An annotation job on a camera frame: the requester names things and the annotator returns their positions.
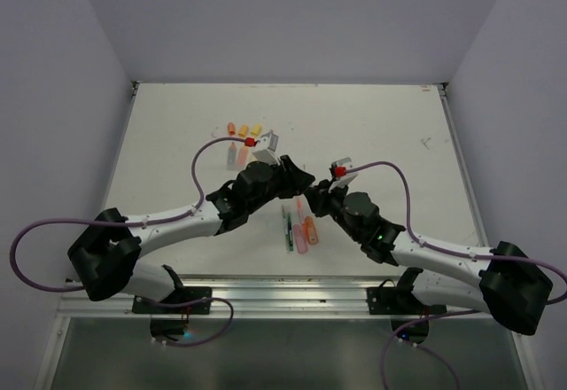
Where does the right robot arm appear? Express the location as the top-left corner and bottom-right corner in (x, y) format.
(305, 181), (553, 336)

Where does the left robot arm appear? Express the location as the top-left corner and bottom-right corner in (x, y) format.
(67, 155), (315, 313)

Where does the pink highlighter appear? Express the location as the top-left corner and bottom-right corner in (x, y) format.
(292, 223), (308, 254)

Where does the orange highlighter marker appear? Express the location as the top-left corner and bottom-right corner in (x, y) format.
(236, 144), (249, 170)

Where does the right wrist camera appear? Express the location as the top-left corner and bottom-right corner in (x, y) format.
(330, 157), (358, 191)

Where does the orange marker cap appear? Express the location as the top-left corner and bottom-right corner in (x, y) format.
(237, 124), (249, 138)

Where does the green clear pen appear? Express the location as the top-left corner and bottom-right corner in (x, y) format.
(285, 212), (294, 253)

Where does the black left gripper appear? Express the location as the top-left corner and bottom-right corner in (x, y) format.
(246, 154), (315, 214)

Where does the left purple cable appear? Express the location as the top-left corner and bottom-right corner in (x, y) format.
(9, 136), (258, 293)

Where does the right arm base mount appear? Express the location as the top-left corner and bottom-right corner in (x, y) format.
(366, 268), (447, 345)

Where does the thin orange pen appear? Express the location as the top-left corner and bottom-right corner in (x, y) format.
(295, 197), (305, 225)

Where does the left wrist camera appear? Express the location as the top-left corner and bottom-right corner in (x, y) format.
(252, 130), (279, 165)

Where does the purple cable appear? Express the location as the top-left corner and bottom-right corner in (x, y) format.
(345, 160), (567, 305)
(9, 136), (258, 293)

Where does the yellow marker cap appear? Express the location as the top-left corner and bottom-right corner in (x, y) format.
(250, 124), (262, 137)

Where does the white marker with peach tip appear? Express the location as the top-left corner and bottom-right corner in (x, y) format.
(226, 142), (237, 170)

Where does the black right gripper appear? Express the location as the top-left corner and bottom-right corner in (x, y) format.
(305, 176), (362, 242)

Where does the peach marker cap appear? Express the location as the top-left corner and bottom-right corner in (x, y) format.
(228, 122), (237, 137)

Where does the orange clear highlighter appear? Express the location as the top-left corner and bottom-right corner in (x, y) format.
(303, 216), (319, 246)

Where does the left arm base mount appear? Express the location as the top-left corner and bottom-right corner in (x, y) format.
(132, 267), (223, 347)

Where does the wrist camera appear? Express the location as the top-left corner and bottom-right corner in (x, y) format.
(330, 157), (358, 191)
(252, 130), (279, 165)

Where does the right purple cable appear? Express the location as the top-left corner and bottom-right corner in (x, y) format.
(345, 160), (567, 305)

